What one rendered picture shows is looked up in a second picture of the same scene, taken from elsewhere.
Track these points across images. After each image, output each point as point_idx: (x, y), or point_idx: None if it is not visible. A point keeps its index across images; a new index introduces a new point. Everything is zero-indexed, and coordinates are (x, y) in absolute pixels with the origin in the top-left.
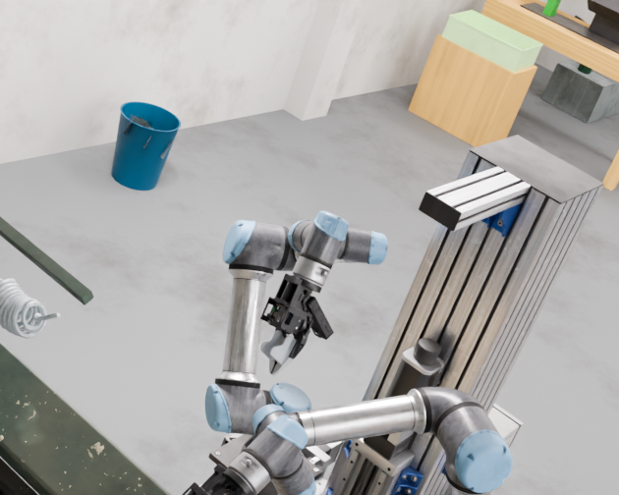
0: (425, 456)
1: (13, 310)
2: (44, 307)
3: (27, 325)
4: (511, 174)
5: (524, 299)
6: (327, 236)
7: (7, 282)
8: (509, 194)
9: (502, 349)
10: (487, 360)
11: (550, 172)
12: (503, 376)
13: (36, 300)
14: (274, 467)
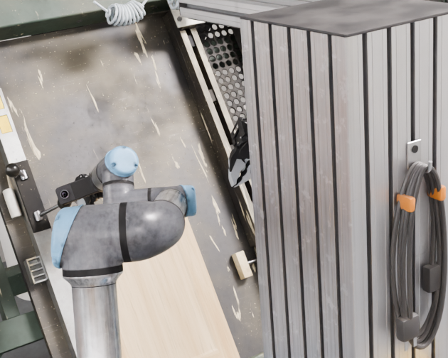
0: None
1: (113, 8)
2: (116, 10)
3: (105, 13)
4: (304, 3)
5: (275, 194)
6: None
7: (131, 1)
8: (242, 3)
9: (289, 286)
10: (264, 278)
11: (342, 15)
12: None
13: (119, 6)
14: (97, 167)
